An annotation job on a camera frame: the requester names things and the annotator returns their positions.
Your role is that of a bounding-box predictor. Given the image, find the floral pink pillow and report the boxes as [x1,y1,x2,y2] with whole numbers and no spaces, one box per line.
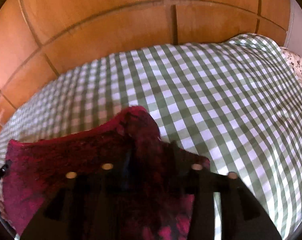
[281,47,302,85]

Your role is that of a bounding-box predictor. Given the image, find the orange wooden wardrobe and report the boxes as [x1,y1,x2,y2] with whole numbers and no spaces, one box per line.
[0,0,291,131]

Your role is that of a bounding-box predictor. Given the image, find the green white checkered bedsheet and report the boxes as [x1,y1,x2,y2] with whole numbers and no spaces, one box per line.
[0,34,302,239]

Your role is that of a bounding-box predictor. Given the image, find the red floral fleece pants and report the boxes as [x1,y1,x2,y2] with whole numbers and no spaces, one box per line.
[2,105,212,240]

